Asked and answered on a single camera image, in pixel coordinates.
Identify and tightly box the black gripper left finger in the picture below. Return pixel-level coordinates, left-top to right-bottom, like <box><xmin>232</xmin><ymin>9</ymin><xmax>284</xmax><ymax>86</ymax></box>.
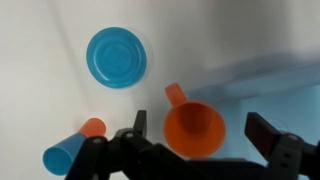
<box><xmin>133</xmin><ymin>109</ymin><xmax>148</xmax><ymax>138</ymax></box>

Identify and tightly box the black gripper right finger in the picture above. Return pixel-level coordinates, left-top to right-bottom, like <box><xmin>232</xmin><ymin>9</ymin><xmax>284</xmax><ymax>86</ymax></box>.
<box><xmin>244</xmin><ymin>111</ymin><xmax>283</xmax><ymax>162</ymax></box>

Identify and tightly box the orange mug cup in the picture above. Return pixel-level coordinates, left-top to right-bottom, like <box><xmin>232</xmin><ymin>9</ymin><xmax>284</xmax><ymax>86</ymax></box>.
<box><xmin>162</xmin><ymin>82</ymin><xmax>227</xmax><ymax>159</ymax></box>

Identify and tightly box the blue toy sink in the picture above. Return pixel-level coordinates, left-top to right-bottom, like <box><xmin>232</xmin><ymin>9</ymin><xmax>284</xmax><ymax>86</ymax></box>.
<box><xmin>186</xmin><ymin>62</ymin><xmax>320</xmax><ymax>168</ymax></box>

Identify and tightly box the blue round plate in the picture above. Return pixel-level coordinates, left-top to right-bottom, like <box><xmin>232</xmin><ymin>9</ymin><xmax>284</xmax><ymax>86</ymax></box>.
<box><xmin>85</xmin><ymin>26</ymin><xmax>148</xmax><ymax>90</ymax></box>

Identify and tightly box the blue and orange tumbler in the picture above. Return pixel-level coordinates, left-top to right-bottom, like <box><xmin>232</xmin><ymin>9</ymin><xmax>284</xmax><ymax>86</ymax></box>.
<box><xmin>42</xmin><ymin>117</ymin><xmax>108</xmax><ymax>177</ymax></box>

